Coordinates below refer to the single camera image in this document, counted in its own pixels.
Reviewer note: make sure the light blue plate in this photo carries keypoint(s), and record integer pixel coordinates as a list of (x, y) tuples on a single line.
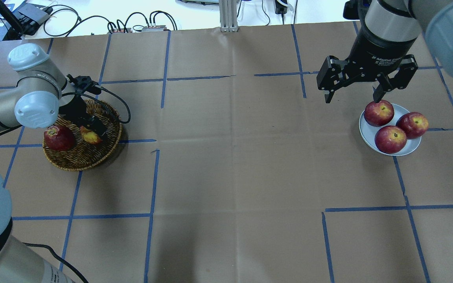
[(367, 132)]

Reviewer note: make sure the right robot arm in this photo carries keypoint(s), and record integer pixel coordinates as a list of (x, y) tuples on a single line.
[(404, 20)]

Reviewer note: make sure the red apple on plate far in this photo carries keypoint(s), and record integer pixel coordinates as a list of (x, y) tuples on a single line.
[(414, 124)]

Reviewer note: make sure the black power adapter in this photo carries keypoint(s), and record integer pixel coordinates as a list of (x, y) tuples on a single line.
[(29, 14)]

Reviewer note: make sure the dark red apple in basket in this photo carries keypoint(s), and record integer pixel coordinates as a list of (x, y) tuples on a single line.
[(59, 138)]

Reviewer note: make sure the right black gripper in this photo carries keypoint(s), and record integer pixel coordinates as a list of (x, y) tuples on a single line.
[(376, 53)]

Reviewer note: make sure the red yellow apple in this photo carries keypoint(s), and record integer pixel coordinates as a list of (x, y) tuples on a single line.
[(90, 136)]

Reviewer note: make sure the woven wicker basket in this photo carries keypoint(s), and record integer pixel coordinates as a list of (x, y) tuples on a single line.
[(84, 155)]

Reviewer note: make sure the red apple on plate side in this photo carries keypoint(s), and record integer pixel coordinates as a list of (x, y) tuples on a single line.
[(379, 114)]

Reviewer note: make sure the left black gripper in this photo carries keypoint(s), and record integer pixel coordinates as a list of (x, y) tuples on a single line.
[(72, 108)]

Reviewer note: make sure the aluminium frame post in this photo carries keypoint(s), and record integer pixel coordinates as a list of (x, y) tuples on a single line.
[(228, 15)]

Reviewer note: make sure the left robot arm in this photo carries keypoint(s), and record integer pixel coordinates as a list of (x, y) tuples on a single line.
[(42, 94)]

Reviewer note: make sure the red apple on plate near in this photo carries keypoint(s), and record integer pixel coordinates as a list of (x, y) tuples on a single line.
[(390, 139)]

